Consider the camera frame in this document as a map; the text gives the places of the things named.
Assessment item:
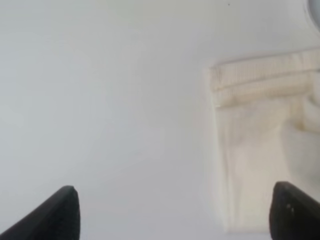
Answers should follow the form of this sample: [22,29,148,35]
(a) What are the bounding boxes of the cream white towel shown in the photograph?
[208,48,320,233]

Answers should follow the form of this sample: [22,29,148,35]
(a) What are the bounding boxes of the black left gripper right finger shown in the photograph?
[269,181,320,240]

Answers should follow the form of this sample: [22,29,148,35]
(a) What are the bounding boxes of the white rectangular plastic tray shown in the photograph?
[304,0,320,29]

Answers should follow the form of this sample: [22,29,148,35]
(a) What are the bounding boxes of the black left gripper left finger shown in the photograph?
[0,185,81,240]

